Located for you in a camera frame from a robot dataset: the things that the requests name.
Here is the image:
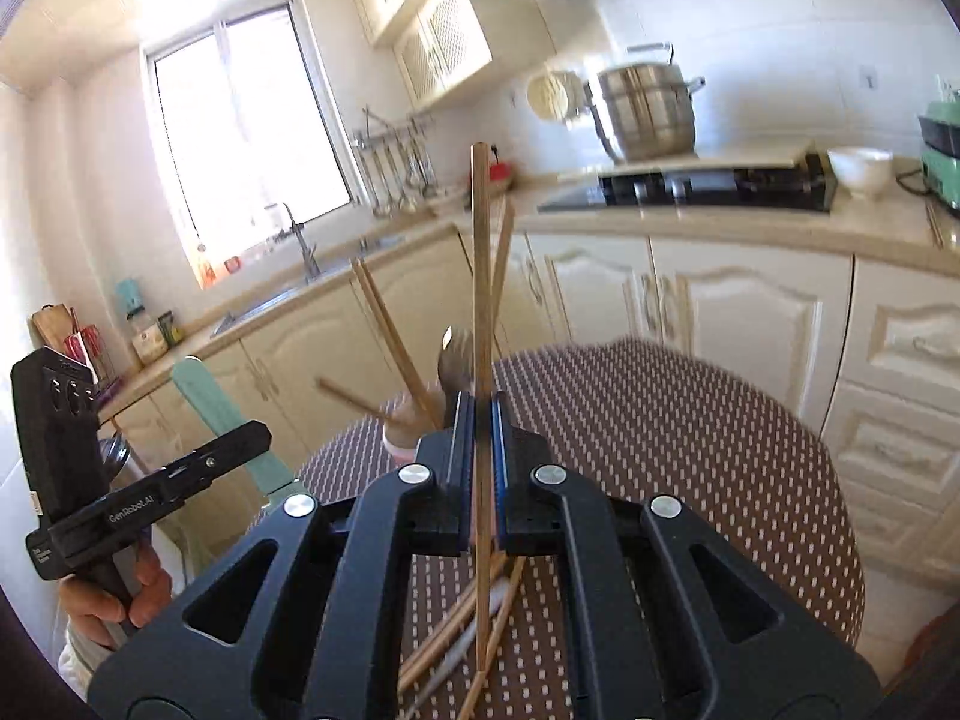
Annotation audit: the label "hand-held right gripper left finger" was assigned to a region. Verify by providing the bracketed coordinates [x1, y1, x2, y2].
[90, 390, 476, 720]

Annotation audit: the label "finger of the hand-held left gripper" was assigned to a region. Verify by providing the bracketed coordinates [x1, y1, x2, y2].
[101, 424, 272, 541]

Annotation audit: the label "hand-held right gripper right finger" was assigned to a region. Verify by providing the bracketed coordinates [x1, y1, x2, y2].
[491, 390, 882, 720]

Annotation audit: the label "pale turquoise spatula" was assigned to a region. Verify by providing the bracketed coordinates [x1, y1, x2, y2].
[171, 356, 301, 515]

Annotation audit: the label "tall pink cup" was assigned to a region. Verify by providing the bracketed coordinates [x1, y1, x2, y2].
[381, 396, 445, 467]

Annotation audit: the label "slim wooden chopstick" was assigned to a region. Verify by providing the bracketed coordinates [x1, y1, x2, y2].
[489, 199, 518, 297]
[359, 258, 442, 422]
[316, 379, 410, 430]
[350, 259, 430, 425]
[470, 142, 497, 674]

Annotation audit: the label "bunch of wooden chopsticks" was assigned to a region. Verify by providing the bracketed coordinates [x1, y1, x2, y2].
[396, 553, 527, 720]

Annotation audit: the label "silver metal utensil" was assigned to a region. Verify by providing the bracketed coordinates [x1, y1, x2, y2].
[416, 615, 485, 698]

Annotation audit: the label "person's left hand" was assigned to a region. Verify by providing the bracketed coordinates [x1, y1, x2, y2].
[58, 540, 175, 650]

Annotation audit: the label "dark round appliance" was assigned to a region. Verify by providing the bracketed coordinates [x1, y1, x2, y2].
[96, 433, 137, 482]

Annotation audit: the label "wooden cutting board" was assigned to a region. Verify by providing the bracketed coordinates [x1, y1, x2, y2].
[30, 304, 77, 361]

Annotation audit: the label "clear sauce bottle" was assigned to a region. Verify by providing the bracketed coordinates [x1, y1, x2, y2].
[131, 306, 169, 366]

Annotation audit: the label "steel sink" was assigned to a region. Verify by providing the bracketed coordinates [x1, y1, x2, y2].
[211, 270, 406, 338]

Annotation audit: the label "steel faucet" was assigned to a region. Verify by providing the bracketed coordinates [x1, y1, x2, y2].
[279, 202, 322, 280]

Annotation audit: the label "cream base cabinets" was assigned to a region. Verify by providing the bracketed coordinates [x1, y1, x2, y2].
[97, 225, 960, 586]

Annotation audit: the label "kitchen window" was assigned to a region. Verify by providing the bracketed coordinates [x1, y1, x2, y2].
[142, 4, 355, 292]

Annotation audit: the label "black gas stove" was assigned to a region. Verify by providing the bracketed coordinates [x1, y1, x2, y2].
[537, 154, 839, 213]

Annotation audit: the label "white plastic colander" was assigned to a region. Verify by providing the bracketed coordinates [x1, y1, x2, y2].
[525, 69, 592, 125]

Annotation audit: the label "steel steamer pot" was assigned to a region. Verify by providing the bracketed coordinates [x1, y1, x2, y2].
[583, 43, 707, 164]

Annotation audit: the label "beige stone board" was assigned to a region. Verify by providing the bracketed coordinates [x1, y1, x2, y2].
[559, 136, 818, 179]

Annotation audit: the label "small cream lattice cabinet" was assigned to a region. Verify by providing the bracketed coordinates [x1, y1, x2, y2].
[391, 0, 494, 112]

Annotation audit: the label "reddish brown furniture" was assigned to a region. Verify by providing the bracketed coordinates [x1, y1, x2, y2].
[896, 611, 960, 698]

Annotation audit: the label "white bowl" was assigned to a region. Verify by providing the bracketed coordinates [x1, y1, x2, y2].
[826, 146, 895, 202]

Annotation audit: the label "green multi cooker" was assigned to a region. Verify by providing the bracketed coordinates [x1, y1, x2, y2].
[916, 75, 960, 220]

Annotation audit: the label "dark wire utensil rack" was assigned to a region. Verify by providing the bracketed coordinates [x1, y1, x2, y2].
[61, 322, 115, 395]

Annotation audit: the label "steel wall rack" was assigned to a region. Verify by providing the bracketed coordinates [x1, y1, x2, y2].
[351, 105, 437, 162]

